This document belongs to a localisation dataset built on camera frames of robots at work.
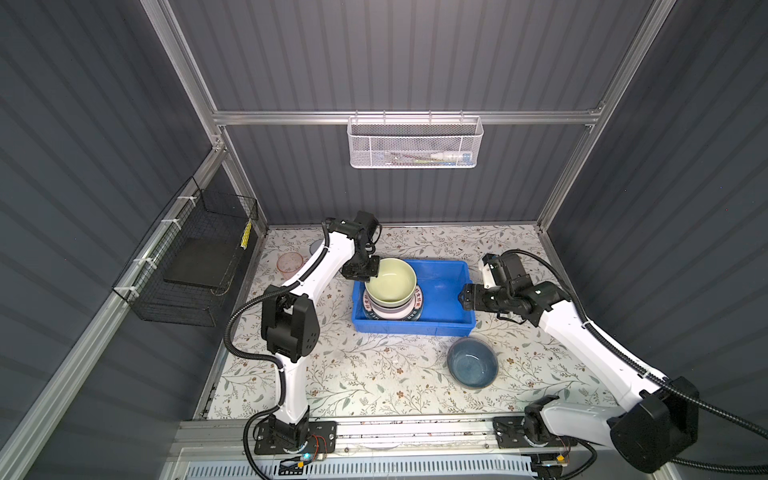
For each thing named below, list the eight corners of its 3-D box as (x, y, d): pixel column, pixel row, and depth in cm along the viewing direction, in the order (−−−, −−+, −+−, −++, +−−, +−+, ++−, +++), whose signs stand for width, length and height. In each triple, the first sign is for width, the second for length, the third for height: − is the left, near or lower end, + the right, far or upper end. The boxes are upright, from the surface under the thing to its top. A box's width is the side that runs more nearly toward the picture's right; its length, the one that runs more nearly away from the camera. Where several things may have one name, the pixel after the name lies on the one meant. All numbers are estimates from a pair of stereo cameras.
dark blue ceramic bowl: (450, 391, 82) (453, 386, 78) (445, 344, 91) (447, 337, 87) (499, 391, 82) (504, 386, 78) (488, 344, 91) (493, 337, 87)
